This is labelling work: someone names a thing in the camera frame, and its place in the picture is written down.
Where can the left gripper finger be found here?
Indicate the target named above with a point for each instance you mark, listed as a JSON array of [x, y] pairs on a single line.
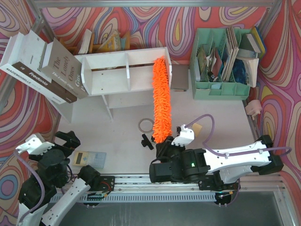
[[69, 136], [69, 146]]

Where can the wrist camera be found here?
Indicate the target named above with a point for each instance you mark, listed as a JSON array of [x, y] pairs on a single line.
[[35, 145], [185, 136]]

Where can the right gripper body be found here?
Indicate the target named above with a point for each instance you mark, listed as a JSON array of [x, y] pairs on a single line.
[[159, 145]]

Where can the grey notebook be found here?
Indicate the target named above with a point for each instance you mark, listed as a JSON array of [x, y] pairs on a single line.
[[180, 77]]

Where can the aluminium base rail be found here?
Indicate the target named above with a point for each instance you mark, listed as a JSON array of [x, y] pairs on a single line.
[[140, 183]]

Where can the white books beside organizer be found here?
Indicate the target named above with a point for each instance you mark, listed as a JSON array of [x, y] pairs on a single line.
[[251, 51]]

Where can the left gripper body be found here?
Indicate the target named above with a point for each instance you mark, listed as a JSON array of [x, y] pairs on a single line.
[[65, 140]]

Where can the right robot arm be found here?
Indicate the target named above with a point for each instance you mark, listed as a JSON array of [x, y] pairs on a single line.
[[215, 170]]

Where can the clear tape roll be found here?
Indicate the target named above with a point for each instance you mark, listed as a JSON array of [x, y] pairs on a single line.
[[145, 125]]

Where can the yellow sticky note pad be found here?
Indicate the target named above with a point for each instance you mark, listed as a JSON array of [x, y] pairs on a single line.
[[196, 129]]

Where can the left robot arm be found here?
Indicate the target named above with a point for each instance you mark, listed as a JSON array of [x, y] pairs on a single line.
[[35, 196]]

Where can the large grey white book stack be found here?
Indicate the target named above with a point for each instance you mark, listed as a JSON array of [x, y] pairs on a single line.
[[48, 68]]

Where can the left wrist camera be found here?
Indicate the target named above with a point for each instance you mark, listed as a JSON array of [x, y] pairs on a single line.
[[35, 145]]

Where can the small books behind shelf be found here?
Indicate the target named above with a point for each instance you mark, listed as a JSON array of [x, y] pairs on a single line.
[[113, 43]]

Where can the pink piggy figurine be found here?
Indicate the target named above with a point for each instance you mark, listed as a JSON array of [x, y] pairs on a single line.
[[253, 108]]

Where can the yellow grey calculator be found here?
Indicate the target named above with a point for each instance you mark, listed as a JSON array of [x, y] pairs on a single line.
[[94, 159]]

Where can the black binder clip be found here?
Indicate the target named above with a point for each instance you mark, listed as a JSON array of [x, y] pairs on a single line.
[[146, 142]]

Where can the orange microfiber duster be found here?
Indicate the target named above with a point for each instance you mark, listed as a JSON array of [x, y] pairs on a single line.
[[162, 127]]

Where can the white wooden bookshelf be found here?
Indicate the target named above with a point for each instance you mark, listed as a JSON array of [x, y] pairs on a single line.
[[123, 78]]

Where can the mint green desk organizer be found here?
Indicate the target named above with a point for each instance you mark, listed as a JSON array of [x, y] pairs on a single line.
[[212, 60]]

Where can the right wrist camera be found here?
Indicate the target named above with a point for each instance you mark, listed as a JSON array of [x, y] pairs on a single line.
[[185, 136]]

